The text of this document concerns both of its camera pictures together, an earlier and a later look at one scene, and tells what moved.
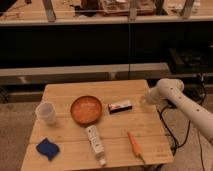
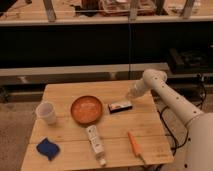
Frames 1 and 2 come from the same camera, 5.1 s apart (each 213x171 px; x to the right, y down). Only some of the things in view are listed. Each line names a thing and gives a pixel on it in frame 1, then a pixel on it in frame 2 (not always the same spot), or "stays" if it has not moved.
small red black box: (120, 107) stays
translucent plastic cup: (46, 113) stays
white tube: (96, 144) stays
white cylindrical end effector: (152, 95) to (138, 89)
